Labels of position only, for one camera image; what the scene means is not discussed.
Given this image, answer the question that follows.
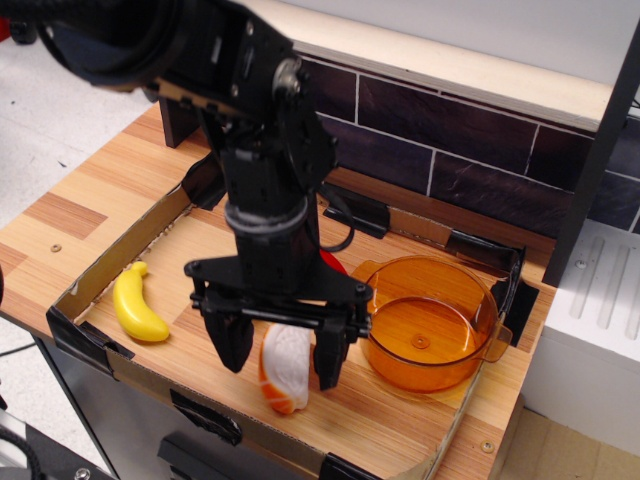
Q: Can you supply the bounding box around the dark brick backsplash panel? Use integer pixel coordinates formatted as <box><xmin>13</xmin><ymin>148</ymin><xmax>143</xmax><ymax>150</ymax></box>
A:
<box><xmin>159</xmin><ymin>44</ymin><xmax>640</xmax><ymax>289</ymax></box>

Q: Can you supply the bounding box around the red toy chili pepper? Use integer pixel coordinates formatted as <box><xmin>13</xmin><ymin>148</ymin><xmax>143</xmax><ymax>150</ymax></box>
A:
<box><xmin>320</xmin><ymin>250</ymin><xmax>348</xmax><ymax>275</ymax></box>

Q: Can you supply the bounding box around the black chair caster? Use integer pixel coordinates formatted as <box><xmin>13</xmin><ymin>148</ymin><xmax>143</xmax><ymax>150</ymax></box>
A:
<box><xmin>9</xmin><ymin>20</ymin><xmax>38</xmax><ymax>45</ymax></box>

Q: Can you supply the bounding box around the orange transparent plastic pot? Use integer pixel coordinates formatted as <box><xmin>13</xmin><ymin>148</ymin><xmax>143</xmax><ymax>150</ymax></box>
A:
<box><xmin>353</xmin><ymin>256</ymin><xmax>512</xmax><ymax>393</ymax></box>

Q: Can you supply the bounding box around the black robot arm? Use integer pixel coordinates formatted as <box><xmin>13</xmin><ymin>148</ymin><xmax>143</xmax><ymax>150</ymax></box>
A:
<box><xmin>1</xmin><ymin>1</ymin><xmax>372</xmax><ymax>390</ymax></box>

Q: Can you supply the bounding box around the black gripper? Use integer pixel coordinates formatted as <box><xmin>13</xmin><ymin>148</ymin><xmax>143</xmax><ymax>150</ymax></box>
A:
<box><xmin>184</xmin><ymin>199</ymin><xmax>373</xmax><ymax>391</ymax></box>

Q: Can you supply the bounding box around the toy salmon sushi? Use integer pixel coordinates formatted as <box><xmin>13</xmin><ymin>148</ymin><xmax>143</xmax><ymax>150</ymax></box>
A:
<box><xmin>258</xmin><ymin>324</ymin><xmax>311</xmax><ymax>415</ymax></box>

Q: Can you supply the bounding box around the white ribbed cabinet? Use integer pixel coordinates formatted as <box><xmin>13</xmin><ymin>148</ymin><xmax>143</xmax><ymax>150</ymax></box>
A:
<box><xmin>522</xmin><ymin>220</ymin><xmax>639</xmax><ymax>454</ymax></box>

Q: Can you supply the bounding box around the cardboard fence with black tape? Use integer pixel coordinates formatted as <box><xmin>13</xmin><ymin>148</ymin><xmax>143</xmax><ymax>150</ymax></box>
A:
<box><xmin>45</xmin><ymin>149</ymin><xmax>541</xmax><ymax>480</ymax></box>

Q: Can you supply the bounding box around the yellow toy banana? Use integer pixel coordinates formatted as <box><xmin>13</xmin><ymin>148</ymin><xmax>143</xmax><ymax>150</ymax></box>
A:
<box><xmin>113</xmin><ymin>261</ymin><xmax>170</xmax><ymax>343</ymax></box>

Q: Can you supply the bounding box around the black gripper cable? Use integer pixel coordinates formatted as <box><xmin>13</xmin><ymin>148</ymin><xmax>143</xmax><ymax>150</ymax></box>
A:
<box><xmin>317</xmin><ymin>182</ymin><xmax>357</xmax><ymax>254</ymax></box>

